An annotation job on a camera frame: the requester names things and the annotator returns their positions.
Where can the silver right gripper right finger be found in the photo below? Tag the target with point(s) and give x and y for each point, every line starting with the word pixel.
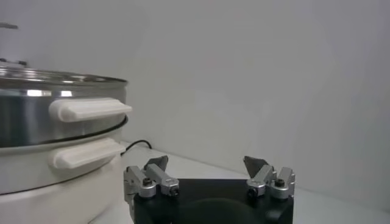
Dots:
pixel 263 178

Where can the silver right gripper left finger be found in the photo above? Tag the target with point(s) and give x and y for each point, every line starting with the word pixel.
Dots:
pixel 163 179

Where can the round glass lid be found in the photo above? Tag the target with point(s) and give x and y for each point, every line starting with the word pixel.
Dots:
pixel 45 76

